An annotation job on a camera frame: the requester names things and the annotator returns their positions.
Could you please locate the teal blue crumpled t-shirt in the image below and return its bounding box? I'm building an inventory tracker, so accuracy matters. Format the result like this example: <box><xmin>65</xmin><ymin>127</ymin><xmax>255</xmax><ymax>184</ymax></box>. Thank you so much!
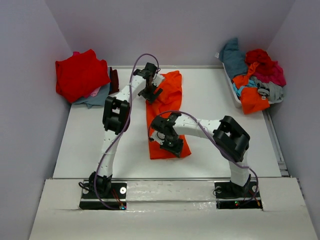
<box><xmin>218</xmin><ymin>37</ymin><xmax>248</xmax><ymax>80</ymax></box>

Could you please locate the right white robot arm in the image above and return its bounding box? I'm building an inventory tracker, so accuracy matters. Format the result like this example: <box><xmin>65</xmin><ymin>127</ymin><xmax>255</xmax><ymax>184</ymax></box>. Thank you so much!
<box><xmin>148</xmin><ymin>111</ymin><xmax>251</xmax><ymax>196</ymax></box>

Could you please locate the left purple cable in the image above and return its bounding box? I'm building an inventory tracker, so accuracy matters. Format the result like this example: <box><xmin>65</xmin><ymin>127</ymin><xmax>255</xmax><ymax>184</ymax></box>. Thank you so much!
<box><xmin>93</xmin><ymin>53</ymin><xmax>161</xmax><ymax>210</ymax></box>

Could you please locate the purple cable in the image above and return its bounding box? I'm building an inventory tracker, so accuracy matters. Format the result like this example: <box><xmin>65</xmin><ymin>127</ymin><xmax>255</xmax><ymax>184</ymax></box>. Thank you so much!
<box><xmin>148</xmin><ymin>111</ymin><xmax>259</xmax><ymax>208</ymax></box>
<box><xmin>93</xmin><ymin>53</ymin><xmax>161</xmax><ymax>210</ymax></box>

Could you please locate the red crumpled t-shirt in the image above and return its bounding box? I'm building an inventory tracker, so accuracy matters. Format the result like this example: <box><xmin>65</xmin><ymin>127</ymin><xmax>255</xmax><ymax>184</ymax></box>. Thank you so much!
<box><xmin>244</xmin><ymin>49</ymin><xmax>275</xmax><ymax>75</ymax></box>

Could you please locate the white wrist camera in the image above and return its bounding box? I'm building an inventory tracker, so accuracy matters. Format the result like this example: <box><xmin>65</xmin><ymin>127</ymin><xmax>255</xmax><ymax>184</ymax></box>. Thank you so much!
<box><xmin>152</xmin><ymin>74</ymin><xmax>165</xmax><ymax>87</ymax></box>
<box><xmin>149</xmin><ymin>130</ymin><xmax>165</xmax><ymax>145</ymax></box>

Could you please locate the orange t-shirt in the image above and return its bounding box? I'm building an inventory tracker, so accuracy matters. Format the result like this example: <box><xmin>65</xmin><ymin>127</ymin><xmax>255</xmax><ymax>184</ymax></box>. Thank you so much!
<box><xmin>146</xmin><ymin>70</ymin><xmax>183</xmax><ymax>160</ymax></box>
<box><xmin>232</xmin><ymin>62</ymin><xmax>270</xmax><ymax>115</ymax></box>

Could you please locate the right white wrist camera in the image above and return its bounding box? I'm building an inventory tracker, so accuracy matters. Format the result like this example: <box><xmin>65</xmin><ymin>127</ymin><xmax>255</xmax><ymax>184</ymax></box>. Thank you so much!
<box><xmin>149</xmin><ymin>130</ymin><xmax>165</xmax><ymax>145</ymax></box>

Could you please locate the folded red t-shirt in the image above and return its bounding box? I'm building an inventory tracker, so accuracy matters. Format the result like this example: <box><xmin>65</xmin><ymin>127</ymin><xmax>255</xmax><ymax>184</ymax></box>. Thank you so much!
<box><xmin>55</xmin><ymin>49</ymin><xmax>111</xmax><ymax>104</ymax></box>

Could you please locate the grey crumpled t-shirt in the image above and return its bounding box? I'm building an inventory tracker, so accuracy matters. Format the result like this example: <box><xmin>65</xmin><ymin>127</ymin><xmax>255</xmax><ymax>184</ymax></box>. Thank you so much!
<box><xmin>250</xmin><ymin>76</ymin><xmax>284</xmax><ymax>104</ymax></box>

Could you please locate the folded light blue t-shirt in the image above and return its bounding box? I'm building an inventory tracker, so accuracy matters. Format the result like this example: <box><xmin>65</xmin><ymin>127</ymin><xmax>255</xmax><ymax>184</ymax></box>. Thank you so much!
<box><xmin>73</xmin><ymin>83</ymin><xmax>110</xmax><ymax>109</ymax></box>

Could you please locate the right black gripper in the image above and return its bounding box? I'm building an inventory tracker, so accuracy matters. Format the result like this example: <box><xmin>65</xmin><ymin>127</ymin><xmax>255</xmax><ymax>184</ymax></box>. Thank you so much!
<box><xmin>160</xmin><ymin>134</ymin><xmax>184</xmax><ymax>158</ymax></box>

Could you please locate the folded pink t-shirt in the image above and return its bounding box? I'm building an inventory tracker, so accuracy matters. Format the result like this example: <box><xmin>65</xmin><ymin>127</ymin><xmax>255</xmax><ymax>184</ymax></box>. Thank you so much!
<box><xmin>89</xmin><ymin>87</ymin><xmax>101</xmax><ymax>97</ymax></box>

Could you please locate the cyan crumpled t-shirt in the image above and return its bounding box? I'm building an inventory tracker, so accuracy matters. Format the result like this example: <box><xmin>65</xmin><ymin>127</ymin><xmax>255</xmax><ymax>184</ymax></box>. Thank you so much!
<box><xmin>232</xmin><ymin>79</ymin><xmax>258</xmax><ymax>97</ymax></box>

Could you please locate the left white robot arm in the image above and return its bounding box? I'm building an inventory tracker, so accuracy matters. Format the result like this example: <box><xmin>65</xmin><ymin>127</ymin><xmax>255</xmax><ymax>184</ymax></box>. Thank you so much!
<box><xmin>88</xmin><ymin>62</ymin><xmax>164</xmax><ymax>198</ymax></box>

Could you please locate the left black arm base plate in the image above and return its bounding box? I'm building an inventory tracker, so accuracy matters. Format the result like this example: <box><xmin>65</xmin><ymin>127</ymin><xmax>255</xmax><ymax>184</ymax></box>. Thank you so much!
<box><xmin>78</xmin><ymin>181</ymin><xmax>127</xmax><ymax>211</ymax></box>

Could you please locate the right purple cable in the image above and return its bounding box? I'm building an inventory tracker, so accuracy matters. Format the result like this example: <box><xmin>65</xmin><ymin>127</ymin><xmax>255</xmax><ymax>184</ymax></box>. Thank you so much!
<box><xmin>148</xmin><ymin>111</ymin><xmax>259</xmax><ymax>208</ymax></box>

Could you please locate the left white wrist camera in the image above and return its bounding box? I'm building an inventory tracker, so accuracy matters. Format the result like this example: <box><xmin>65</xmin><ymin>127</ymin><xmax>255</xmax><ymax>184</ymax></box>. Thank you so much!
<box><xmin>152</xmin><ymin>74</ymin><xmax>165</xmax><ymax>87</ymax></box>

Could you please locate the folded maroon t-shirt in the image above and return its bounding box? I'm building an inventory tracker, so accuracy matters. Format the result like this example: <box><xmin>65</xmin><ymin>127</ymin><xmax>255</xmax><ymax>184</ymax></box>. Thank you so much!
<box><xmin>109</xmin><ymin>67</ymin><xmax>120</xmax><ymax>94</ymax></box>

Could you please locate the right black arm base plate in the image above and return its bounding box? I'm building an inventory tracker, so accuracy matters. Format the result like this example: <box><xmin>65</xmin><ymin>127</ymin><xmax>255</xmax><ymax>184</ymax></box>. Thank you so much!
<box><xmin>212</xmin><ymin>181</ymin><xmax>263</xmax><ymax>210</ymax></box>

